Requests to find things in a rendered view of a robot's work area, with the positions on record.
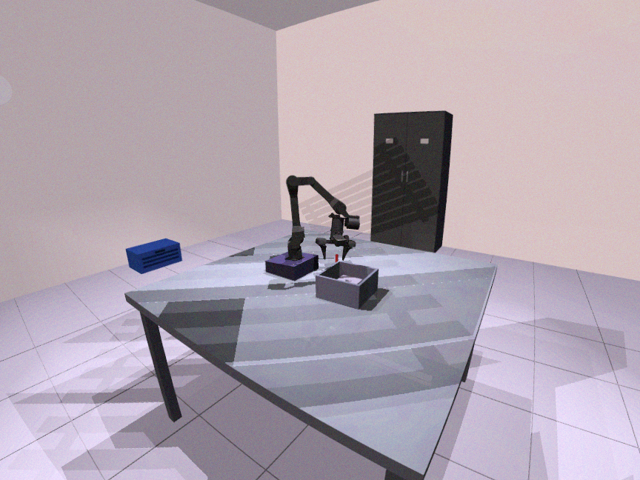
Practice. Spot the white square plate with hole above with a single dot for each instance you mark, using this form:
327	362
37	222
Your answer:
350	279

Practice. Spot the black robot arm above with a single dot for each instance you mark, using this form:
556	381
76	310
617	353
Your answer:
352	222

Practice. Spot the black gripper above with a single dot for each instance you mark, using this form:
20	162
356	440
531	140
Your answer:
322	243

